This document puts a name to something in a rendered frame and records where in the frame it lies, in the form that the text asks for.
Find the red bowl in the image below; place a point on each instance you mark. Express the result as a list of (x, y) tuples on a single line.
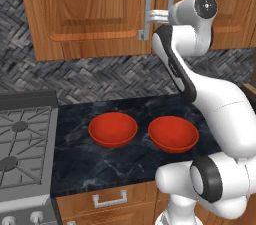
[(173, 134), (112, 129)]

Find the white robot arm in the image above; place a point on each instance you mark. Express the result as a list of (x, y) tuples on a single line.
[(220, 115)]

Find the wooden base cabinet door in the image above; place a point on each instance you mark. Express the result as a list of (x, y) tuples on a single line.
[(116, 217)]

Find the grey gas stove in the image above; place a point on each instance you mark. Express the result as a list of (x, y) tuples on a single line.
[(23, 142)]

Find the silver stove knob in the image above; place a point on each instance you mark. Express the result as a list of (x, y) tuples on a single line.
[(36, 217), (8, 220)]

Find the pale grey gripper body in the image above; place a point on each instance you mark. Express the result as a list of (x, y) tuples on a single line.
[(159, 16)]

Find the brown wooden object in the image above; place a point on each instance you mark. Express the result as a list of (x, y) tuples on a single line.
[(250, 91)]

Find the wooden wall cabinet door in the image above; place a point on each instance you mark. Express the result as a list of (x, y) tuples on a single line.
[(233, 9), (86, 12)]

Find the wooden drawer front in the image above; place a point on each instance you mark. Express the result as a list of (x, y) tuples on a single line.
[(76, 202)]

